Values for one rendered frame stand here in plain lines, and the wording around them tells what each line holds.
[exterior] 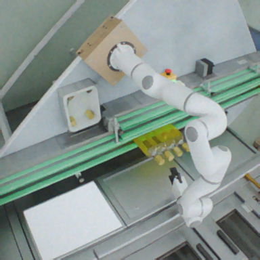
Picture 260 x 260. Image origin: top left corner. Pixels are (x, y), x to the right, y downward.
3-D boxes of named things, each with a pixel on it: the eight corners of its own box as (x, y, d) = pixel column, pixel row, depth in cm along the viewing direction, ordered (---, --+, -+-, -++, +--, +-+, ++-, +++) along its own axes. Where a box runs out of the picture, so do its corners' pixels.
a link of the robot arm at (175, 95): (190, 88, 101) (210, 98, 113) (145, 68, 117) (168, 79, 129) (179, 112, 103) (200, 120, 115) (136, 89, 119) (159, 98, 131)
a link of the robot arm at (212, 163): (195, 154, 115) (170, 166, 106) (210, 108, 104) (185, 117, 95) (227, 177, 105) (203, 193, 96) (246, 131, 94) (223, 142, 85)
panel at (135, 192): (22, 213, 139) (43, 269, 117) (19, 210, 137) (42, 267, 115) (167, 149, 172) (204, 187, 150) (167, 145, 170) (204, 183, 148)
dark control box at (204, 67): (193, 71, 180) (202, 77, 174) (195, 59, 175) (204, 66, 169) (203, 68, 183) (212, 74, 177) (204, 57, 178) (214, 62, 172)
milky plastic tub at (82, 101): (64, 124, 151) (70, 133, 145) (57, 88, 136) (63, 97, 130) (94, 112, 157) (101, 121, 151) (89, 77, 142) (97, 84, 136)
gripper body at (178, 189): (191, 205, 130) (183, 187, 138) (194, 192, 123) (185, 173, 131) (176, 209, 128) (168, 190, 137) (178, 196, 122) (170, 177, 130)
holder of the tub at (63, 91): (66, 131, 155) (71, 139, 149) (57, 88, 136) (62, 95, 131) (95, 120, 161) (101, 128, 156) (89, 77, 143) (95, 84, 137)
